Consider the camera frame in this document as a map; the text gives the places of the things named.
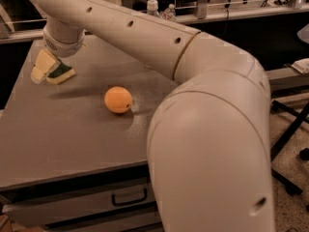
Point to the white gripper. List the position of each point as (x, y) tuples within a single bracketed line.
[(63, 46)]

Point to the green and yellow sponge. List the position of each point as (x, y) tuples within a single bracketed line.
[(60, 74)]

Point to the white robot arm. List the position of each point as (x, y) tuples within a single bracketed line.
[(208, 142)]

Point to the orange fruit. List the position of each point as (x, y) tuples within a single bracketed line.
[(118, 100)]

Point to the grey drawer cabinet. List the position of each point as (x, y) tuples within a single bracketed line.
[(63, 153)]

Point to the clear plastic water bottle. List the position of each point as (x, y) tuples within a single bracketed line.
[(152, 8)]

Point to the small water bottle behind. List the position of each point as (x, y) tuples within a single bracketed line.
[(169, 13)]

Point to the black drawer handle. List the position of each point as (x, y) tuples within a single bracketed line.
[(128, 197)]

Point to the grey metal rail frame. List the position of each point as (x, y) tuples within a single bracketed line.
[(21, 20)]

